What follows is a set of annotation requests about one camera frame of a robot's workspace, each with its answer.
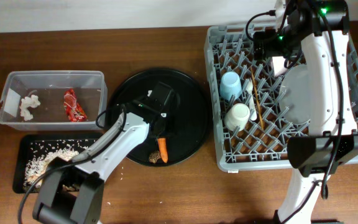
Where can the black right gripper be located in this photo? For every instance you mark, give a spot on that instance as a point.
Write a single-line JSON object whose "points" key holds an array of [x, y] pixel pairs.
{"points": [[268, 36]]}

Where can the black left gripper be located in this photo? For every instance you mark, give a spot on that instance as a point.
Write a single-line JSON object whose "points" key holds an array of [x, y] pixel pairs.
{"points": [[172, 117]]}

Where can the pink bowl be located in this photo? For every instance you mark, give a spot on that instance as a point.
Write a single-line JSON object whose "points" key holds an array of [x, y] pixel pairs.
{"points": [[278, 65]]}

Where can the orange carrot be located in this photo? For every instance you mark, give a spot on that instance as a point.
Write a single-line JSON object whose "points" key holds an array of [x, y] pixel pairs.
{"points": [[162, 146]]}

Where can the brown food scrap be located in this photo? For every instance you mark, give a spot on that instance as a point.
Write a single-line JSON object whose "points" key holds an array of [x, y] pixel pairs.
{"points": [[154, 157]]}

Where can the light blue plastic cup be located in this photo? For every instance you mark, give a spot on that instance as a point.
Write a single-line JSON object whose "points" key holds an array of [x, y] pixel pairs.
{"points": [[230, 86]]}

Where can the light grey plate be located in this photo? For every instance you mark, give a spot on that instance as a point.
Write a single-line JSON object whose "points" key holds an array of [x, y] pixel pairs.
{"points": [[296, 90]]}

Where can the wooden chopstick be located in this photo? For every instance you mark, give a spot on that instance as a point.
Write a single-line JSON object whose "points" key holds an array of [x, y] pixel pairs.
{"points": [[257, 100]]}

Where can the white plastic fork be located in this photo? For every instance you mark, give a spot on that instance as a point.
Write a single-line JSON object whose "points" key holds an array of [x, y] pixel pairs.
{"points": [[249, 88]]}

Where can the white plastic cup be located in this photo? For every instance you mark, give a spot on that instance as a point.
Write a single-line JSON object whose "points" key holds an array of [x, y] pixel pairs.
{"points": [[237, 117]]}

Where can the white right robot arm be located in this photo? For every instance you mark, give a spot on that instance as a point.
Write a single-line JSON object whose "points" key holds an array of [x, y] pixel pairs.
{"points": [[319, 31]]}

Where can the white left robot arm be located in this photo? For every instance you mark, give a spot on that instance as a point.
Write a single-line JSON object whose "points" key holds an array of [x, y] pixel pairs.
{"points": [[72, 191]]}

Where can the grey dishwasher rack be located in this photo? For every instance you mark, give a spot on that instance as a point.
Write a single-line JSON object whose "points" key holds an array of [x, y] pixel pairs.
{"points": [[227, 49]]}

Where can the clear plastic waste bin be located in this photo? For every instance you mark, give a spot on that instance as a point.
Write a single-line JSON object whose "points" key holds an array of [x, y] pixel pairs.
{"points": [[89, 87]]}

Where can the round black tray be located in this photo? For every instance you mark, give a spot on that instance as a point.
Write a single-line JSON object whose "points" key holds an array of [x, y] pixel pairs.
{"points": [[190, 110]]}

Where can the red snack wrapper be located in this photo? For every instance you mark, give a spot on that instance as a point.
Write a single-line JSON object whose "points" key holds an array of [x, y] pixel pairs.
{"points": [[72, 108]]}

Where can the rice and peanut scraps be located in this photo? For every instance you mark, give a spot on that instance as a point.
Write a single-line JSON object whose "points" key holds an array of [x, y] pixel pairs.
{"points": [[43, 152]]}

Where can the crumpled white tissue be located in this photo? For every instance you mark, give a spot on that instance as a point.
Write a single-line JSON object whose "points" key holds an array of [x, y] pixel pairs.
{"points": [[26, 103]]}

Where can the black rectangular food tray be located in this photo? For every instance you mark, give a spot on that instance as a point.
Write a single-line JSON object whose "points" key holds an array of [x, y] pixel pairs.
{"points": [[24, 150]]}

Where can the white label in bin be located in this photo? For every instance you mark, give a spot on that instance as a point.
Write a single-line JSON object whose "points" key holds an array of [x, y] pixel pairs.
{"points": [[12, 102]]}

